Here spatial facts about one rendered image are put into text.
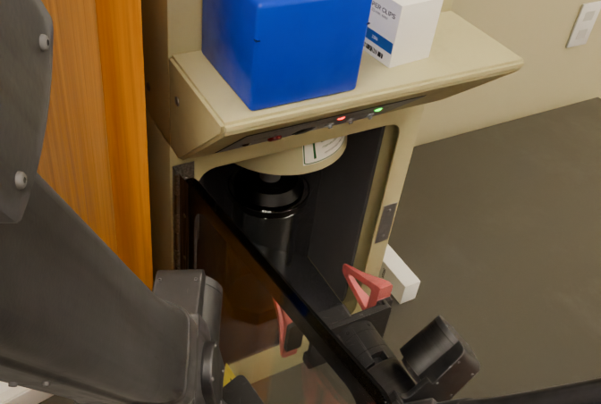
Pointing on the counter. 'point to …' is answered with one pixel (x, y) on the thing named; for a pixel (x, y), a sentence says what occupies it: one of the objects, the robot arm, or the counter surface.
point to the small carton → (402, 21)
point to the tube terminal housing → (398, 150)
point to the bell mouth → (299, 158)
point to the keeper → (385, 223)
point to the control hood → (463, 54)
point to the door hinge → (179, 194)
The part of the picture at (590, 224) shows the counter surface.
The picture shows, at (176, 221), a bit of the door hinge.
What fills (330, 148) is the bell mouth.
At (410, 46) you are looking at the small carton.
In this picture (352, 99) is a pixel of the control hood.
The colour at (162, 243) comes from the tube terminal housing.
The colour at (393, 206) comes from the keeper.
